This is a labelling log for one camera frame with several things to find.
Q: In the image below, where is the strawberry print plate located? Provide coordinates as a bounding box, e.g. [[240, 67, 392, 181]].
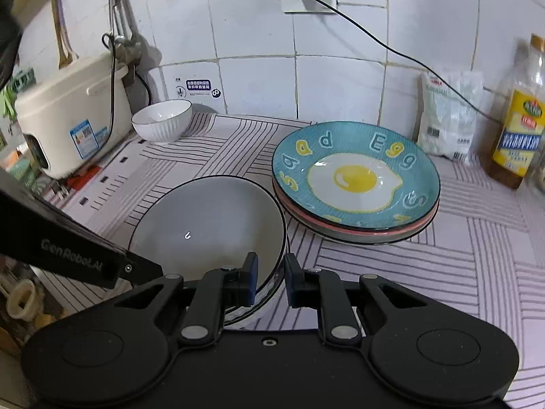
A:
[[272, 183, 440, 236]]

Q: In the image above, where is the yellow label oil bottle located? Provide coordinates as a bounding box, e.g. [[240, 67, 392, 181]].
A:
[[485, 34, 545, 191]]

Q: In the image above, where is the blue egg print plate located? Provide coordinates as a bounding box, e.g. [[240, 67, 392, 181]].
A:
[[271, 121, 442, 227]]

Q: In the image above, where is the white ribbed bowl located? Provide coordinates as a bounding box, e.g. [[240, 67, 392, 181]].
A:
[[131, 99, 193, 145]]

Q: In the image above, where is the white plastic ring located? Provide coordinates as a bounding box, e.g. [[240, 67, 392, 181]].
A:
[[6, 280, 44, 319]]

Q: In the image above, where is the white rice cooker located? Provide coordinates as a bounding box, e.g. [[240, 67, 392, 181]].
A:
[[14, 53, 133, 180]]

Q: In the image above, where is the black power cable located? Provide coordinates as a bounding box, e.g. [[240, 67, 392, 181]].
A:
[[297, 0, 501, 119]]

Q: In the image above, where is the wooden spatula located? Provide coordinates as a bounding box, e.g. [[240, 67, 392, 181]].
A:
[[50, 0, 80, 70]]

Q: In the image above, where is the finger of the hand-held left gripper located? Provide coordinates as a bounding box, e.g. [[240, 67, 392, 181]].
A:
[[112, 247, 165, 289]]

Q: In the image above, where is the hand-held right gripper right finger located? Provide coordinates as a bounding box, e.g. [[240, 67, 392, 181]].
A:
[[284, 254, 429, 348]]

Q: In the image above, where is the green packet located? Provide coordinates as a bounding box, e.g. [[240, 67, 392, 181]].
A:
[[0, 67, 35, 121]]

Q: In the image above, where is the grey black-rimmed bowl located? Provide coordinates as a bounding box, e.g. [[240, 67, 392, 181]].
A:
[[128, 175, 289, 330]]

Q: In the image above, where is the white plastic salt bag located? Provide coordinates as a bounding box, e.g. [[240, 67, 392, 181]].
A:
[[416, 70, 484, 165]]

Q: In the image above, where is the dark hanging object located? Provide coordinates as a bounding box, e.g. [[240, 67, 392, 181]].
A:
[[0, 0, 23, 91]]

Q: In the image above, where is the rice cooker black cable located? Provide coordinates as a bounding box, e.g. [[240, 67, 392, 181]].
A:
[[101, 33, 153, 139]]

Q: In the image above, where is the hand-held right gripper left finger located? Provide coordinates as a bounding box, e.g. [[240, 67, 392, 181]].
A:
[[114, 252, 260, 348]]

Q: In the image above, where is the wall sticker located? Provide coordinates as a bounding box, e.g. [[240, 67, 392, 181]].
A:
[[173, 77, 214, 100]]

